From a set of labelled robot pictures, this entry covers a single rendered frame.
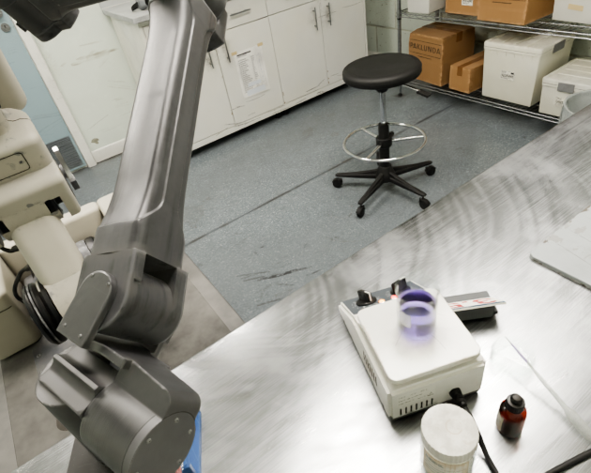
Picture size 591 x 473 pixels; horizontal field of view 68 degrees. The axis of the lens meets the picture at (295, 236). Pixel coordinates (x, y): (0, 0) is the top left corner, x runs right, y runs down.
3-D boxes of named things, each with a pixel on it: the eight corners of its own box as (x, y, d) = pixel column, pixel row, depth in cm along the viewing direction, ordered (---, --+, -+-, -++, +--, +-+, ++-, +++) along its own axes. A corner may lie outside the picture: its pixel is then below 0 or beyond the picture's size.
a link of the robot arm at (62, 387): (78, 324, 36) (13, 376, 33) (128, 358, 33) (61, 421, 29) (113, 372, 41) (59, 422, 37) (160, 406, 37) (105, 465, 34)
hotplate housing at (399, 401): (339, 313, 72) (333, 280, 67) (413, 291, 73) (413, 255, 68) (397, 441, 54) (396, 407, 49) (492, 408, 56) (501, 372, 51)
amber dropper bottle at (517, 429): (525, 424, 53) (536, 392, 49) (516, 444, 52) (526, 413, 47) (500, 410, 55) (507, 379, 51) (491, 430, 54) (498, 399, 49)
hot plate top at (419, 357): (355, 314, 61) (354, 311, 60) (434, 290, 62) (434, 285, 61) (391, 388, 51) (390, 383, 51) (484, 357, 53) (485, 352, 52)
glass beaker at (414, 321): (435, 347, 54) (438, 303, 49) (391, 340, 56) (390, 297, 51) (440, 311, 58) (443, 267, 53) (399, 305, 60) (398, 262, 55)
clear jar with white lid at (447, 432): (423, 431, 55) (425, 396, 50) (475, 445, 52) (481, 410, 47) (415, 480, 51) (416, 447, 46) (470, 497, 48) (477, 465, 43)
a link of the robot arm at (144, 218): (198, 19, 58) (139, -58, 49) (235, 3, 56) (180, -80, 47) (143, 349, 41) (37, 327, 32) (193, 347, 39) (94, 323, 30)
